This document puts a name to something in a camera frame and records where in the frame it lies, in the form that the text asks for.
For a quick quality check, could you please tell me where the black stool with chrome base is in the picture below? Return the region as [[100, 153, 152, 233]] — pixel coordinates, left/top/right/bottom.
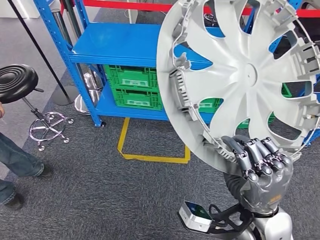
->
[[0, 63, 75, 153]]

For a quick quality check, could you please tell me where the blue metal shelf rack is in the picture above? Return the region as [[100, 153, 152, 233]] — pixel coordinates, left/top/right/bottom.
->
[[33, 0, 320, 147]]

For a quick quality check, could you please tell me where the chrome stanchion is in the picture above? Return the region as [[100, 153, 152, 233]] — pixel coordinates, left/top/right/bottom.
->
[[63, 0, 103, 93], [51, 8, 100, 115]]

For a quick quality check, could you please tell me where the pale grey wheel hubcap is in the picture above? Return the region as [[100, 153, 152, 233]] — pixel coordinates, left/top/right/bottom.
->
[[155, 0, 320, 176]]

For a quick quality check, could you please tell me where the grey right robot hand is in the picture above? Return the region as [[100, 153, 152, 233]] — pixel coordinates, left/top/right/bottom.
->
[[221, 134, 294, 215]]

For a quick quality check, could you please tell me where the black slim stanchion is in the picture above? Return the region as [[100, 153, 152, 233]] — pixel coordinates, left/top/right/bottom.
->
[[7, 0, 79, 107]]

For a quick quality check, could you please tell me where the person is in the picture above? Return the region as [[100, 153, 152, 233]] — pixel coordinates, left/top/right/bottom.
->
[[0, 100, 54, 211]]

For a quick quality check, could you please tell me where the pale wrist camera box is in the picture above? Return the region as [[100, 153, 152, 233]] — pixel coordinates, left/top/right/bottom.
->
[[177, 200, 213, 233]]

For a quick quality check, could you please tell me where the red barrier belt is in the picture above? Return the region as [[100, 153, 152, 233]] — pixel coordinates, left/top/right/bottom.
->
[[60, 0, 320, 19]]

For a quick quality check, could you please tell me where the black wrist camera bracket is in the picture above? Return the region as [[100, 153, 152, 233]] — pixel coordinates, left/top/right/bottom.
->
[[208, 202, 254, 236]]

